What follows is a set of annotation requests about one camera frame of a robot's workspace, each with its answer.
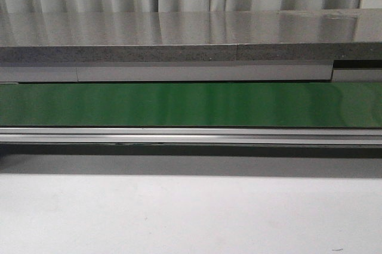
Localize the grey stone countertop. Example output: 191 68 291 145
1 9 381 63

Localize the grey panel under countertop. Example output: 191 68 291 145
1 60 381 82

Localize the green conveyor belt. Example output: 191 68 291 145
1 82 381 128

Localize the aluminium conveyor front rail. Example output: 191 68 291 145
1 127 381 145

